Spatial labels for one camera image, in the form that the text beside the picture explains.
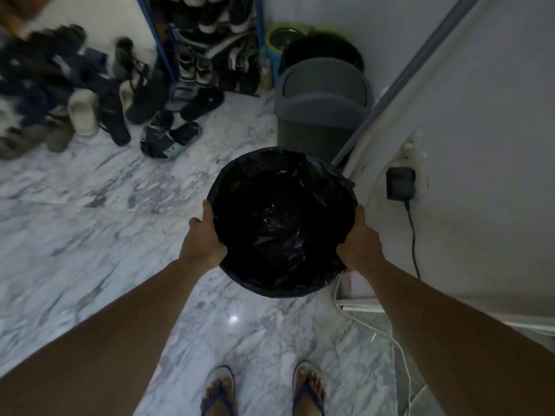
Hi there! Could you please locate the row of shoes on rack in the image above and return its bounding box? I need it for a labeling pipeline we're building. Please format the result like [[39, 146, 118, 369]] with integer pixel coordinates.
[[152, 0, 263, 98]]

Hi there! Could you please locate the blue flip-flop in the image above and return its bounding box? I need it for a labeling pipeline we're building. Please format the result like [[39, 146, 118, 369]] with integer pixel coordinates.
[[292, 361, 326, 416], [200, 365, 237, 416]]

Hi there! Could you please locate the green bucket with steel bowl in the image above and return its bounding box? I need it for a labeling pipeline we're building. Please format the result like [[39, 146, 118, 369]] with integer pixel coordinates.
[[265, 23, 318, 66]]

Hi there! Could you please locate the person's left foot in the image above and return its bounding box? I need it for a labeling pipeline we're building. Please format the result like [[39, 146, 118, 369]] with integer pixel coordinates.
[[201, 372, 236, 416]]

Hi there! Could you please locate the blue right flip-flop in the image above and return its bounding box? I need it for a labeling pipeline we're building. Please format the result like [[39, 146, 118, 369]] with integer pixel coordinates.
[[292, 361, 326, 416]]

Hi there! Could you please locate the grey swing-lid trash bin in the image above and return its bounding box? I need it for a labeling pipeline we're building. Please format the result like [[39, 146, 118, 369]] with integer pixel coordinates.
[[273, 57, 374, 164]]

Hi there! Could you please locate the person's left hand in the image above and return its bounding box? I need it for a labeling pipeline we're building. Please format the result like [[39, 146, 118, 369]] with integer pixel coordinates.
[[180, 199, 229, 274]]

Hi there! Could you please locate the blue metal shoe rack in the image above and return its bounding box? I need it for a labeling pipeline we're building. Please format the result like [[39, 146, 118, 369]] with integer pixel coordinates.
[[135, 0, 268, 99]]

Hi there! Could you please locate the black adapter cable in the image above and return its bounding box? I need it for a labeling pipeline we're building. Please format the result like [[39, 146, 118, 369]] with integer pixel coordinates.
[[404, 199, 421, 281]]

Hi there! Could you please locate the grey mop pole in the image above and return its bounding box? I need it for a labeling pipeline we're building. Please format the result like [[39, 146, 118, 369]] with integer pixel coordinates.
[[331, 0, 484, 168]]

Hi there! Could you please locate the person's foot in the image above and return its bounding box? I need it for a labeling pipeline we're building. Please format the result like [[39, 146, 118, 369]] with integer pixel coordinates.
[[201, 372, 236, 416], [294, 367, 326, 416]]

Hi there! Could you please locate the round bin with black bag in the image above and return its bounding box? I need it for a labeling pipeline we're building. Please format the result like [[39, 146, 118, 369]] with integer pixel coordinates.
[[206, 146, 359, 298]]

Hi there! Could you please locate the black power adapter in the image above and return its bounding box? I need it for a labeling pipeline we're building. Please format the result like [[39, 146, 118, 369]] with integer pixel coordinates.
[[385, 167, 417, 201]]

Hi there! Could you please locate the person's right hand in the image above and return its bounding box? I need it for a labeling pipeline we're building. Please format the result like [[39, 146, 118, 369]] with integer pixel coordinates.
[[336, 205, 385, 274]]

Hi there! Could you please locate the small pale bottle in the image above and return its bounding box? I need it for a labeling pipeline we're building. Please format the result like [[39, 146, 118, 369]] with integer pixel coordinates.
[[260, 57, 274, 90]]

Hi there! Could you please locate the person's left forearm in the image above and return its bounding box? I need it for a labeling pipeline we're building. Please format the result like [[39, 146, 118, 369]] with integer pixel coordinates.
[[0, 257, 219, 416]]

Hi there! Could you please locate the person's right foot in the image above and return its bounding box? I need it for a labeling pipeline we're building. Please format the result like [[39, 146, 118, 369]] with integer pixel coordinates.
[[294, 367, 326, 416]]

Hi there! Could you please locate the pile of shoes and sandals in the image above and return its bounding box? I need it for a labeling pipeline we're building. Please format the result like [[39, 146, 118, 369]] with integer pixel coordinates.
[[0, 24, 225, 161]]

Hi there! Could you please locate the white cable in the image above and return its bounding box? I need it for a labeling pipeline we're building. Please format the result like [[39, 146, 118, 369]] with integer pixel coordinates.
[[333, 275, 428, 416]]

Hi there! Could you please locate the black round bucket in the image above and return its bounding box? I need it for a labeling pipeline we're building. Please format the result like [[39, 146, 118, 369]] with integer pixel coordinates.
[[279, 32, 365, 75]]

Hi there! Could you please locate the blue left flip-flop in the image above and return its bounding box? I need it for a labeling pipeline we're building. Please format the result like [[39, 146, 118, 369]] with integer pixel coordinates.
[[200, 365, 237, 416]]

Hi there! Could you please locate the white wall socket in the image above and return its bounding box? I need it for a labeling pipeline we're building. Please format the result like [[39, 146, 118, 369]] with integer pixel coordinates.
[[398, 129, 428, 170]]

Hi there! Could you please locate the white cable conduit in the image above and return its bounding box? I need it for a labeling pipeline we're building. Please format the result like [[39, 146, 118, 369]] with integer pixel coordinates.
[[337, 299, 555, 335]]

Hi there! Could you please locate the person's right forearm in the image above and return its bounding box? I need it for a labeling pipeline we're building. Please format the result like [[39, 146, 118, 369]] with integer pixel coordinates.
[[353, 255, 555, 416]]

